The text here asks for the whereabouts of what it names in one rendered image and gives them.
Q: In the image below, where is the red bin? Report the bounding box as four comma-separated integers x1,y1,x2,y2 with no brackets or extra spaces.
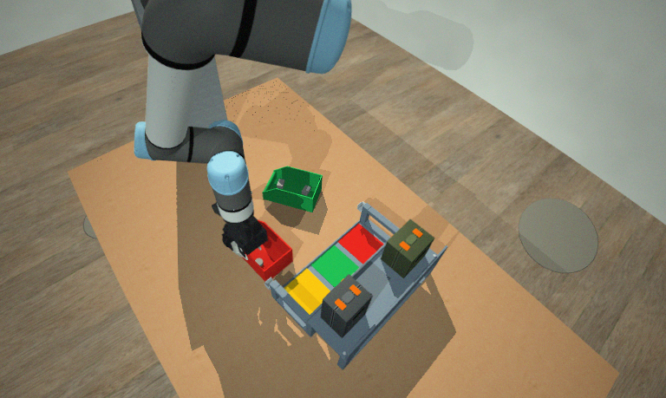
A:
245,220,293,281

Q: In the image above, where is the dark grey tool case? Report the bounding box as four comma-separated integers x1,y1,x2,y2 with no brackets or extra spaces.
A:
321,274,372,338

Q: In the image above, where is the olive green tool case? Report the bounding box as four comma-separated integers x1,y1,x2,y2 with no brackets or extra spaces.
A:
381,219,434,278

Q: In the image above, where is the green bin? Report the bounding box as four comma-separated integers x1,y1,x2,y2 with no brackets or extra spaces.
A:
263,166,323,212

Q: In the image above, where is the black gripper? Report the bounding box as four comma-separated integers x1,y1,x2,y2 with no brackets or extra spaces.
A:
222,211,268,260

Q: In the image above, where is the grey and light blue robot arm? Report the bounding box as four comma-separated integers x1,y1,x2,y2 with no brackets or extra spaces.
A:
134,0,352,223

